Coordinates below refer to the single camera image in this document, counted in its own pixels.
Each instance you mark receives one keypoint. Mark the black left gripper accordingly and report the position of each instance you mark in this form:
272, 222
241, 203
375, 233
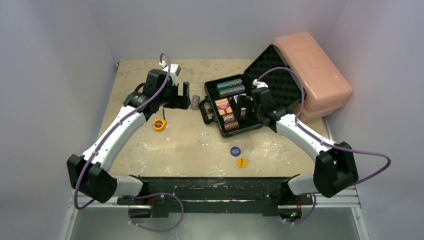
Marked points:
182, 101

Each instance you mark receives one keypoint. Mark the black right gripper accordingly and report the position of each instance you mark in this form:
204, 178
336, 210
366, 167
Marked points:
248, 108

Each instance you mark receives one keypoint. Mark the blue grey poker chip stack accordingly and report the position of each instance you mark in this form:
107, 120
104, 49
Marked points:
195, 102

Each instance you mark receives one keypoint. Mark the blue small blind button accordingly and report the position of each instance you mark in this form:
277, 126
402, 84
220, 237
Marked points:
235, 151

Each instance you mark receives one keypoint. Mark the brown poker chip stack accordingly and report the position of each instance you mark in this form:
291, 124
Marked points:
231, 126

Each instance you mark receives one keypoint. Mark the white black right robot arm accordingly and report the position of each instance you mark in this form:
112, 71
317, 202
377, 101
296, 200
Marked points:
334, 164

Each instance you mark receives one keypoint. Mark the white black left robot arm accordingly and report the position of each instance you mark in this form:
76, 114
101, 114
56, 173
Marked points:
89, 172

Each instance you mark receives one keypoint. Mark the purple poker chip row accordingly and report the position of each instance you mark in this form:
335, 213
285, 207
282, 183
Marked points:
231, 91

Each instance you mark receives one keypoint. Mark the black foam-lined poker case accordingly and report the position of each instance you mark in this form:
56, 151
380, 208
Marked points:
270, 67

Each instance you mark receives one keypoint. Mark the red playing card deck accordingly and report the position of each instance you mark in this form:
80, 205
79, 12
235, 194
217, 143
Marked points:
223, 106

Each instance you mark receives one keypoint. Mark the green poker chip row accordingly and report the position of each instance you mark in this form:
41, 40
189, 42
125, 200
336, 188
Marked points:
229, 84

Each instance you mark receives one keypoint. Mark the orange poker chip row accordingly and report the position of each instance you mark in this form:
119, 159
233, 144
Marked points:
229, 118

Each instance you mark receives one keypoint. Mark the yellow tape measure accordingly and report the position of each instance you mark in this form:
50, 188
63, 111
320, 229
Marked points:
159, 124

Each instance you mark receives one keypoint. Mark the clear round dealer button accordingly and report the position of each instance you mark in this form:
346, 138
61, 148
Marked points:
204, 139

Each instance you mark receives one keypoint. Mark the yellow big blind button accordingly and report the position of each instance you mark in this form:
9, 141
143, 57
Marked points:
241, 162

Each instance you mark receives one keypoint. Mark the pink translucent plastic box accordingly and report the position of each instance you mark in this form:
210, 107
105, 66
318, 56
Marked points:
325, 87

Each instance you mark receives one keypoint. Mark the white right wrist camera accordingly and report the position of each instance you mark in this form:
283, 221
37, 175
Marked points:
259, 84

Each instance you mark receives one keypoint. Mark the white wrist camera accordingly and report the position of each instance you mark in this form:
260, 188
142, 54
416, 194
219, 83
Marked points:
259, 84
173, 69

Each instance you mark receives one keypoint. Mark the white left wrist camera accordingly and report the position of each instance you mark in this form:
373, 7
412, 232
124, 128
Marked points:
173, 69

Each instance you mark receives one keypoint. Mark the black metal base frame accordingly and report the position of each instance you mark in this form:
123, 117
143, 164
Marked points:
161, 196

